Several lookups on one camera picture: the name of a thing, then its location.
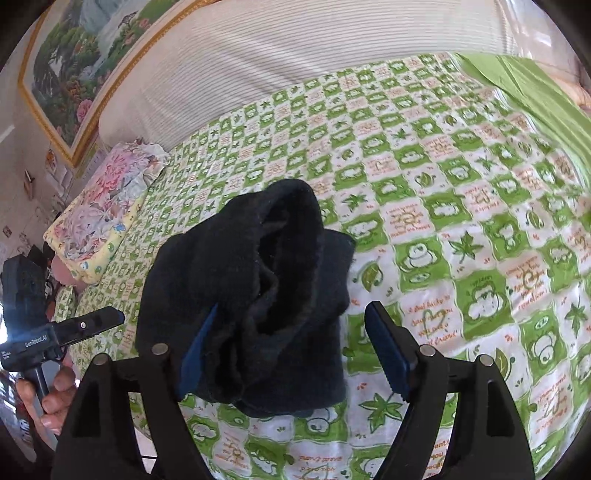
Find striped white headboard cushion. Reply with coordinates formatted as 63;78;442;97
98;0;532;154

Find person's left hand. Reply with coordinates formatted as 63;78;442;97
16;362;78;437

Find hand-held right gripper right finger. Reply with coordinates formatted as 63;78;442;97
364;301;536;480

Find green checked printed bed sheet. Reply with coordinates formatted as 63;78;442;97
54;52;591;480

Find plain green cloth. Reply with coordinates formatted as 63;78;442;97
455;51;591;188

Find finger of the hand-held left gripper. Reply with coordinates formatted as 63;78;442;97
46;306;126;348

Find floral pillow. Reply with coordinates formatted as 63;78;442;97
43;141;171;285

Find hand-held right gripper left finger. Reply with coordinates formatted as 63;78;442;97
50;302;220;480

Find framed landscape painting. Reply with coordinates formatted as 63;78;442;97
17;0;220;168

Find black pants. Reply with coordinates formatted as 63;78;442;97
136;178;357;419

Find pink quilt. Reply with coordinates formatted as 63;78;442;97
551;65;591;116

